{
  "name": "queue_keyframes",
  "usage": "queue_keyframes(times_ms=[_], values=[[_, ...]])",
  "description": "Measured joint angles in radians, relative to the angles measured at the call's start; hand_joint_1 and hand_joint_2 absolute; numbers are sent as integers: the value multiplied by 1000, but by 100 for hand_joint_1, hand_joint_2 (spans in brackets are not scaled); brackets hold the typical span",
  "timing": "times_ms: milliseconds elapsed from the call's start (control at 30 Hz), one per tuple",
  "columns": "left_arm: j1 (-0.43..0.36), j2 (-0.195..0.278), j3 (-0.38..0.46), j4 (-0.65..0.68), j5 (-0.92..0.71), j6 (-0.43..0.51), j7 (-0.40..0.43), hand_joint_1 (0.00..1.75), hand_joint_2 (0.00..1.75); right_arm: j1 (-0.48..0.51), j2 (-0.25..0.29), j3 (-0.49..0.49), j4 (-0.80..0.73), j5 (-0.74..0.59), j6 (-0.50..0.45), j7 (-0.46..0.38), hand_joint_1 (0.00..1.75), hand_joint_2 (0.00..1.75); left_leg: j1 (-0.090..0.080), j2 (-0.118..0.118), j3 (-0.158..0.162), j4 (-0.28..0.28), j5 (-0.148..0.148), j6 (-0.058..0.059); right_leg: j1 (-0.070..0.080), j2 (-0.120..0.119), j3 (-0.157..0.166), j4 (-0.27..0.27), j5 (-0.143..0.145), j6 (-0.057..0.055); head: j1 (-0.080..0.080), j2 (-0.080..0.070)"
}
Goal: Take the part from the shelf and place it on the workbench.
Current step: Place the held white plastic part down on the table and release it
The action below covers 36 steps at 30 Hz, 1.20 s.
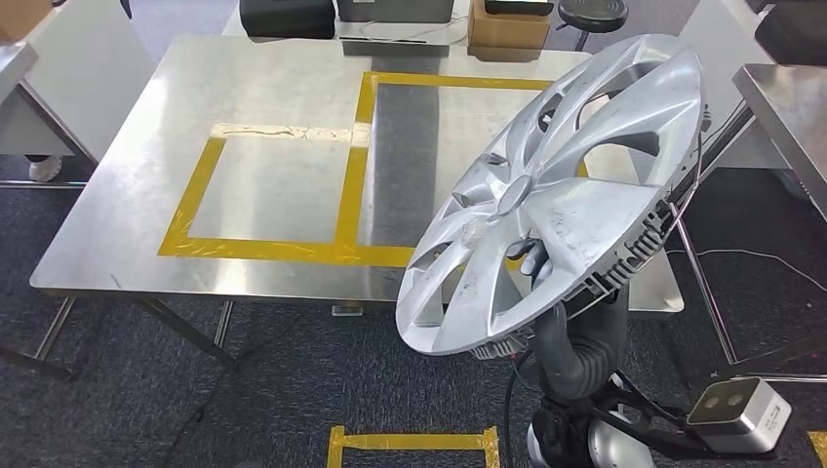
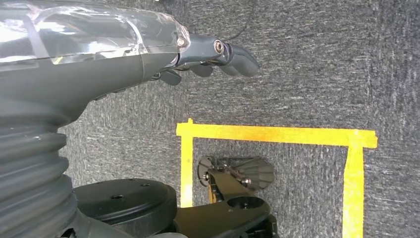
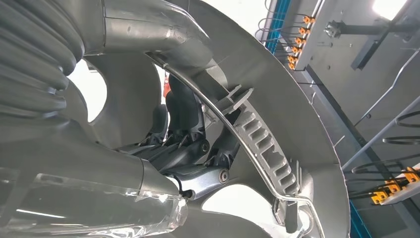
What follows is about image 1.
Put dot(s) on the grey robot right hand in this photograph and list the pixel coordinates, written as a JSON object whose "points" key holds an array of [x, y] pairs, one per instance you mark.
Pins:
{"points": [[601, 323]]}

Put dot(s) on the silver plastic wheel cover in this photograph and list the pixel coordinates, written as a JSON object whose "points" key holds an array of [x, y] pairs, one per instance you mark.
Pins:
{"points": [[581, 213]]}

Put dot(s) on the stainless steel workbench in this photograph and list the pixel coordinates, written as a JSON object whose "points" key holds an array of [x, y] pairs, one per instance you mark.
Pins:
{"points": [[258, 84]]}

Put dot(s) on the yellow floor tape marking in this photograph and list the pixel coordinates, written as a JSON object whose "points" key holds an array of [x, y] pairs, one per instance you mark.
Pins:
{"points": [[819, 449]]}

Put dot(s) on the silver floor socket box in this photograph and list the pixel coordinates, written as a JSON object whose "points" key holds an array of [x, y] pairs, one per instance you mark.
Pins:
{"points": [[347, 311]]}

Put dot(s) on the brown cardboard box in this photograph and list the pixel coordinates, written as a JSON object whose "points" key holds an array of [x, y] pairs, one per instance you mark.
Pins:
{"points": [[22, 16], [507, 35]]}

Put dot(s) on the white cabinet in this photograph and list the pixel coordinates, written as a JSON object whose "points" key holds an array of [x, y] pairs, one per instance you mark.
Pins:
{"points": [[97, 77], [717, 39]]}

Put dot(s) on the black round stool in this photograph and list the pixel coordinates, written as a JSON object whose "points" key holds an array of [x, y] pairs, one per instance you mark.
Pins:
{"points": [[591, 13]]}

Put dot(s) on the black flat tray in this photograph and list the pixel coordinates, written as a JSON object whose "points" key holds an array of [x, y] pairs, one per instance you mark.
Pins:
{"points": [[517, 6]]}

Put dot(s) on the black carrying case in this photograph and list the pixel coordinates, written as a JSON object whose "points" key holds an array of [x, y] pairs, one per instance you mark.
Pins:
{"points": [[287, 19], [795, 32]]}

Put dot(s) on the grey equipment box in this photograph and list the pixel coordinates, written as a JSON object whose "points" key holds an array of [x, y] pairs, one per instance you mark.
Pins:
{"points": [[394, 10]]}

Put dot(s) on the person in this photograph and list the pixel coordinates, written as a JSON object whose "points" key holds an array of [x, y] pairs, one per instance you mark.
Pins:
{"points": [[45, 169]]}

